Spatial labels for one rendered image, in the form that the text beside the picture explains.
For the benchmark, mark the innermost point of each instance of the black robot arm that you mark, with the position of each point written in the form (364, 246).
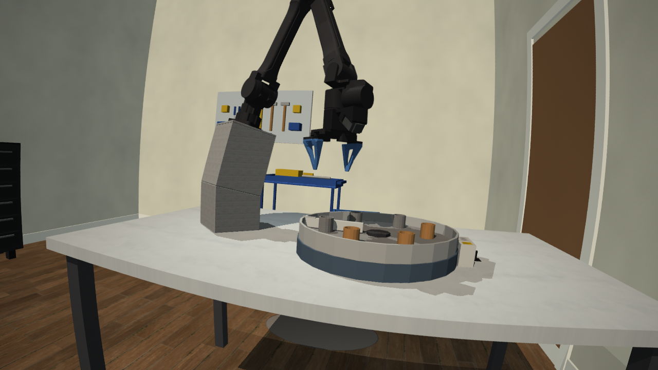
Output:
(351, 96)

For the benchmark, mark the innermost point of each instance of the grey metal ring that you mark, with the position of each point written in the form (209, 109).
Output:
(326, 224)
(355, 216)
(399, 221)

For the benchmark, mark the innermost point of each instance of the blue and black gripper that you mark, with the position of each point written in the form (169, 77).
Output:
(318, 136)

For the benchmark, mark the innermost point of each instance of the bronze bushing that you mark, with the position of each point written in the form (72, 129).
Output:
(427, 231)
(349, 233)
(405, 237)

